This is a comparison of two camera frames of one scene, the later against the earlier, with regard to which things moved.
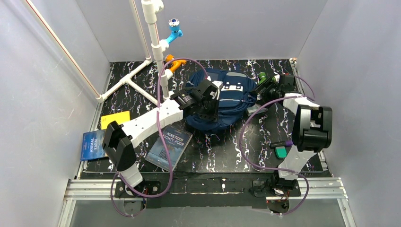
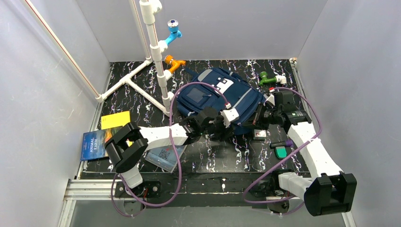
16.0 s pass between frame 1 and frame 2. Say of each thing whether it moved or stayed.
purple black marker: stayed
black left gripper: moved
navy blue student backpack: stayed
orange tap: stayed
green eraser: stayed
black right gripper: moved
